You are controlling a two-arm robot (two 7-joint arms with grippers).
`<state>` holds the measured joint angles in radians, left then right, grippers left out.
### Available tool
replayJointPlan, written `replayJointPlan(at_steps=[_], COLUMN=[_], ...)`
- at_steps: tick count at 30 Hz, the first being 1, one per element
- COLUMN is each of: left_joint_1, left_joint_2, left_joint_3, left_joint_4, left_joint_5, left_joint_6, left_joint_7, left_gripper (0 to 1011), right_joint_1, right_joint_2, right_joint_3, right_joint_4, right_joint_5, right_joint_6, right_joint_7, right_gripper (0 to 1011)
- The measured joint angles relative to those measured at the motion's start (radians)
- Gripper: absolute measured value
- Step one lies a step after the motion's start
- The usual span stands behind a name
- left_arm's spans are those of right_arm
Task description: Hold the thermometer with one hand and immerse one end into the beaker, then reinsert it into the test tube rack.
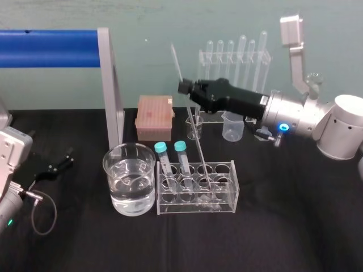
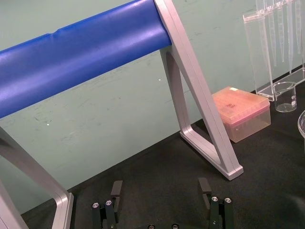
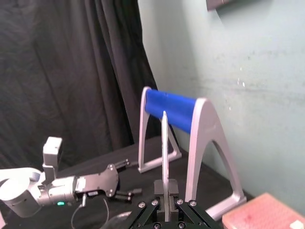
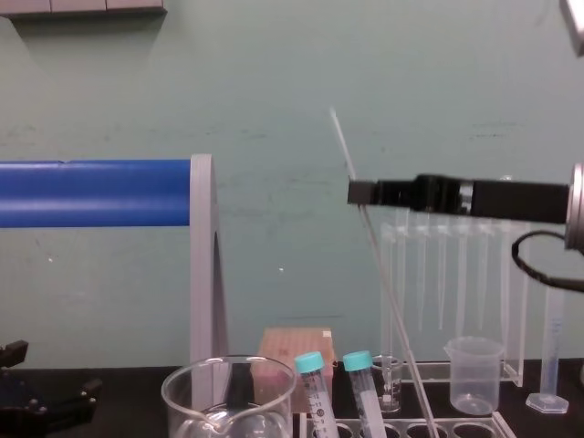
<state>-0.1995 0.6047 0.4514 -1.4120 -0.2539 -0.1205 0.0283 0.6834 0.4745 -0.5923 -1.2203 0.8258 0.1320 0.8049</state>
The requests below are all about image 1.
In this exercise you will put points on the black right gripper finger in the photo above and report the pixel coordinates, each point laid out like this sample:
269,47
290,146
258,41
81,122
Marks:
187,86
198,99

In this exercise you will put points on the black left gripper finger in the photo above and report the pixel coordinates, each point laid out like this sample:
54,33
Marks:
66,154
61,168

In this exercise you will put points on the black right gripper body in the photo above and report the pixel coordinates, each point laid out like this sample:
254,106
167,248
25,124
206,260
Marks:
238,99

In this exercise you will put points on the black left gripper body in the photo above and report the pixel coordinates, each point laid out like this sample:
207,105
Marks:
41,168

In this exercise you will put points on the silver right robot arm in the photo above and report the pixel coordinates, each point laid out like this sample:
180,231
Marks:
289,113

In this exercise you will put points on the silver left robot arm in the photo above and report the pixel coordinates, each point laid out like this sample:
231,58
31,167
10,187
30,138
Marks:
14,147

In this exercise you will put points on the small glass beaker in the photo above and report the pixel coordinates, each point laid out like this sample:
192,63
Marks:
198,127

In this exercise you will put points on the clear acrylic pipette rack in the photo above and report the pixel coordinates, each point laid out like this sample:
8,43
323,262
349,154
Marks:
266,61

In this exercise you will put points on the clear tube with teal cap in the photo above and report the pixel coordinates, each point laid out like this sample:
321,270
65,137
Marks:
179,146
160,147

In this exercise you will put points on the large glass beaker with water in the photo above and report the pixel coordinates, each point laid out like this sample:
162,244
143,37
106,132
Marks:
129,181

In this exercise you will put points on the clear acrylic test tube rack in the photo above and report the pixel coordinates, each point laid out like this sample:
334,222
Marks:
227,184

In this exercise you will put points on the blue padded tube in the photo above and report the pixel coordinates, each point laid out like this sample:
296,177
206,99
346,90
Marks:
48,48

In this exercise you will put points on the clear plastic measuring cup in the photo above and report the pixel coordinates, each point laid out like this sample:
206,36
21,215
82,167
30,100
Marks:
232,127

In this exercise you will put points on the brown pipette tip box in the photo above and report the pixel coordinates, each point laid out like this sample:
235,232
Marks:
154,119

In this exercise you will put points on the clear glass flask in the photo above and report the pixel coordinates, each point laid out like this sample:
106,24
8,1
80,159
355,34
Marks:
315,80

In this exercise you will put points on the black table cloth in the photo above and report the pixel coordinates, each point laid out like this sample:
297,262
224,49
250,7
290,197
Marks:
255,226

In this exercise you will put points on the grey frame post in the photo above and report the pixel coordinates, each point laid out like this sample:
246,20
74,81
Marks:
112,93

